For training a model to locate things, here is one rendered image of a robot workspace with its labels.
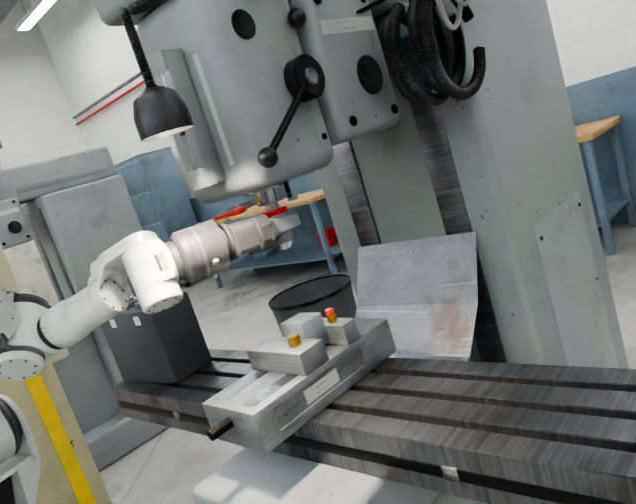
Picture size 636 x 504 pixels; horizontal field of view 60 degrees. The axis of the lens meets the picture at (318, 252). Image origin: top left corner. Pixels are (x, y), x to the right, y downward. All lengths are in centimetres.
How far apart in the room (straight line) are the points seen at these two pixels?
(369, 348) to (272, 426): 25
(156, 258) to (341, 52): 46
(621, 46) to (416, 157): 386
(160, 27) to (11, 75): 995
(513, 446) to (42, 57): 1078
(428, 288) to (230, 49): 66
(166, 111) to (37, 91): 1019
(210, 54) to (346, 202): 61
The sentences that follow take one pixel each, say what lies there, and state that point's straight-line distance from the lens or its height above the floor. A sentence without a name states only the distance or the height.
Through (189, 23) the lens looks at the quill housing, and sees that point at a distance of 89.
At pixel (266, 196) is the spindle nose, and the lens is 94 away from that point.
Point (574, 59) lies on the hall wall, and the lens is 506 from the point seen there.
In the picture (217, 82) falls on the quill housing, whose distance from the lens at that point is 86.
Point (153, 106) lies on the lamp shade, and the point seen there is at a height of 146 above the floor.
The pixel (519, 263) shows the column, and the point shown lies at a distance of 118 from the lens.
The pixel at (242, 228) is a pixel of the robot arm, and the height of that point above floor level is 126.
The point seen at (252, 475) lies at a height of 85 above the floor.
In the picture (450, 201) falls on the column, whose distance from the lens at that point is 119.
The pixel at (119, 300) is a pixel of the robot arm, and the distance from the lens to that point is 96.
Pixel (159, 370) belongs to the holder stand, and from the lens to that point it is 140.
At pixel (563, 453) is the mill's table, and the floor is 93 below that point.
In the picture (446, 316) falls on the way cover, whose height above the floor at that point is 94.
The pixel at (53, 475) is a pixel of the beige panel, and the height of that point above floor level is 41.
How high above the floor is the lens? 135
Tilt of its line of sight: 10 degrees down
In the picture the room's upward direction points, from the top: 18 degrees counter-clockwise
